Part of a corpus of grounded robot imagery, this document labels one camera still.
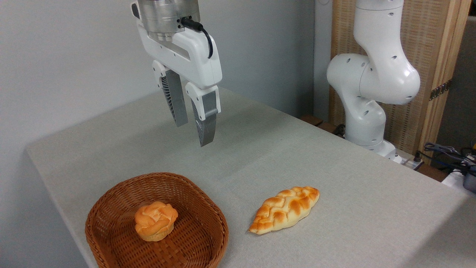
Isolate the wooden woven folding screen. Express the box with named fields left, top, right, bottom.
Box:
left=329, top=0, right=472, bottom=165

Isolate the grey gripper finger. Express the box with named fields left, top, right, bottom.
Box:
left=185, top=82, right=222, bottom=147
left=152, top=60, right=189, bottom=128

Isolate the round swirl bread roll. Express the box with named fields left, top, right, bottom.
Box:
left=134, top=201, right=179, bottom=242

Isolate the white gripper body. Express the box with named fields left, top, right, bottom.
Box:
left=131, top=1, right=223, bottom=90

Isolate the bundle of dark cables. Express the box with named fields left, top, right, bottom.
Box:
left=415, top=142, right=476, bottom=176

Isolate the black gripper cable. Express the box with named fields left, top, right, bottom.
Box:
left=181, top=16, right=215, bottom=60

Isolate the brown woven wicker basket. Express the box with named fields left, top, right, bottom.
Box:
left=85, top=172, right=229, bottom=268

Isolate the long braided bread loaf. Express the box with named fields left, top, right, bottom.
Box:
left=248, top=186, right=321, bottom=235

